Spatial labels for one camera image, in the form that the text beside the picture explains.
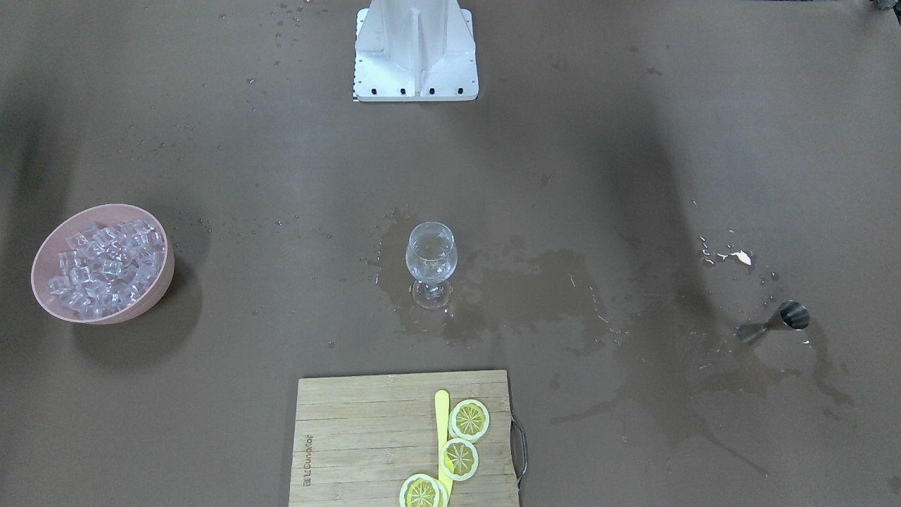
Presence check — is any lemon slice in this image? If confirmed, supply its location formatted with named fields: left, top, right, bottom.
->
left=439, top=439, right=479, bottom=482
left=397, top=474, right=448, bottom=507
left=448, top=399, right=491, bottom=443

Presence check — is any upper lemon slice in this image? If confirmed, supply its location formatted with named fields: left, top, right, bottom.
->
left=448, top=399, right=491, bottom=443

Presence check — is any yellow plastic knife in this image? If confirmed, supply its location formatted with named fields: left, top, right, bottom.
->
left=434, top=389, right=454, bottom=506

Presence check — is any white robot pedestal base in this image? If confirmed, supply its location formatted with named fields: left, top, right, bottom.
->
left=352, top=1, right=479, bottom=103

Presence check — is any middle lemon slice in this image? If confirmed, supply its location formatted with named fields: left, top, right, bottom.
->
left=439, top=439, right=479, bottom=482

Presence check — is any pile of clear ice cubes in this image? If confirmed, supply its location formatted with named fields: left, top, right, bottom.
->
left=45, top=219, right=167, bottom=320

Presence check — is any wooden cutting board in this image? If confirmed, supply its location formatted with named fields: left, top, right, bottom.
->
left=289, top=370, right=520, bottom=506

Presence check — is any pink bowl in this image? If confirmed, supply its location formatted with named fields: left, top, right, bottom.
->
left=31, top=204, right=174, bottom=325

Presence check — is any clear wine glass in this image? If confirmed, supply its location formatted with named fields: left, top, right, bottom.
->
left=405, top=221, right=459, bottom=309

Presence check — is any lower lemon slice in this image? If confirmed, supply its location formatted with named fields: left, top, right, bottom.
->
left=397, top=474, right=448, bottom=507

